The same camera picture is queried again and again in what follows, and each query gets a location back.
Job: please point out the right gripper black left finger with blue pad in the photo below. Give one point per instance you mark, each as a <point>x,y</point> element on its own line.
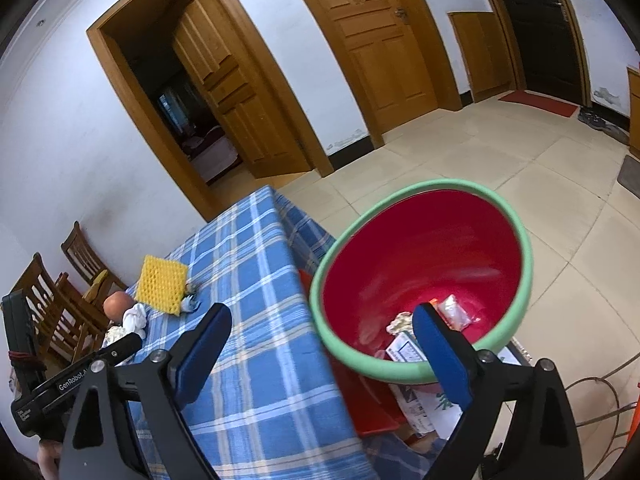
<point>101,441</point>

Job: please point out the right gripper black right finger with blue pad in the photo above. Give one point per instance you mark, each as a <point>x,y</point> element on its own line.
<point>542,440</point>

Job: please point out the yellow foam net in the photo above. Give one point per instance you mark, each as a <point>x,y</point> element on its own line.
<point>162,284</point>

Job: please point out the white paper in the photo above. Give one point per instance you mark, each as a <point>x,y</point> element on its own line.
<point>401,323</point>

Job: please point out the person's left hand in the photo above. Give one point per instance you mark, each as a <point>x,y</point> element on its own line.
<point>48,458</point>

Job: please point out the wooden chair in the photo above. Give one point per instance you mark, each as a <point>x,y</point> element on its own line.
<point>101,280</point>
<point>65,331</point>

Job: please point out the baby doll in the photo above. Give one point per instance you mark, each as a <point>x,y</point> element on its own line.
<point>126,317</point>

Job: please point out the clear plastic bag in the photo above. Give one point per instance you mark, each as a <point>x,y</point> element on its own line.
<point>453,313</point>

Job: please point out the blue plaid tablecloth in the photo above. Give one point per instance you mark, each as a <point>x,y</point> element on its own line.
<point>271,408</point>

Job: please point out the red bin green rim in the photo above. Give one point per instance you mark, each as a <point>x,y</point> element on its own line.
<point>428,241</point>

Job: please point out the grey floor mat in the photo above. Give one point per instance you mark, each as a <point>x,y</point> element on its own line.
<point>629,175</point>

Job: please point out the shoes by door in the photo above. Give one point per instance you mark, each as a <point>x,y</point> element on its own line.
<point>593,120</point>

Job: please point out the red doormat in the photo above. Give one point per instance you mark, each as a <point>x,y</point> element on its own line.
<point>545,103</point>

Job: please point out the wooden cabinet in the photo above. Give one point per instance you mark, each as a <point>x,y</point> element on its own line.
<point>634,96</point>

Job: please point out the dark entrance door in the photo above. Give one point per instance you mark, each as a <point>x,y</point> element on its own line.
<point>548,50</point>

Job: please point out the open wooden door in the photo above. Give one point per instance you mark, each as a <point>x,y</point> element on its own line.
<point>235,90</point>

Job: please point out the closed wooden door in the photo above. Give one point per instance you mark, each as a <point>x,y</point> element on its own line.
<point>387,58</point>

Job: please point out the wooden wall panel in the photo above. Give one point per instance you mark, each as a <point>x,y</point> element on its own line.
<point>484,51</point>

